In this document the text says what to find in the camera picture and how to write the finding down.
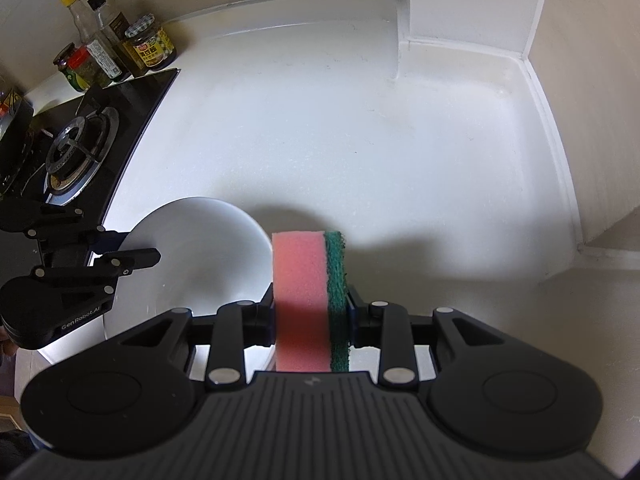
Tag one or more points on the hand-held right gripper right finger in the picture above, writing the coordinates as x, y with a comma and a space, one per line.
353, 321

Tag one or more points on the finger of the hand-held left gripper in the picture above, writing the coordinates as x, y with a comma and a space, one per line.
75, 232
135, 258

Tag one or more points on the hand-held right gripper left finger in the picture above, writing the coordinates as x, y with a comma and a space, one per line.
260, 325

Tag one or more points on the pink and green sponge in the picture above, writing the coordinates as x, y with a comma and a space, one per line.
300, 300

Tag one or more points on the white bowl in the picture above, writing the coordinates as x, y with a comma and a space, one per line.
200, 250

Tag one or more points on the black glass gas stove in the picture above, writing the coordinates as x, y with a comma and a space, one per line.
125, 110

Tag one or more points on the person's black jacket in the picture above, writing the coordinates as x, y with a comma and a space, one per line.
12, 452

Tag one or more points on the red lid jar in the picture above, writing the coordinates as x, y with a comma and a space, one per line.
80, 67

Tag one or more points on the clear bottle black cap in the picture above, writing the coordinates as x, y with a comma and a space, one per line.
105, 55

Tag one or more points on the yellow label jar checkered lid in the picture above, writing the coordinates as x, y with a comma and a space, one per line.
150, 45

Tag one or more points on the dark bottle gold label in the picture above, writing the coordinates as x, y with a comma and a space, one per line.
124, 35

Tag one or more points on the clear bottle yellow cap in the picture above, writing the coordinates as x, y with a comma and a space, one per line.
75, 15

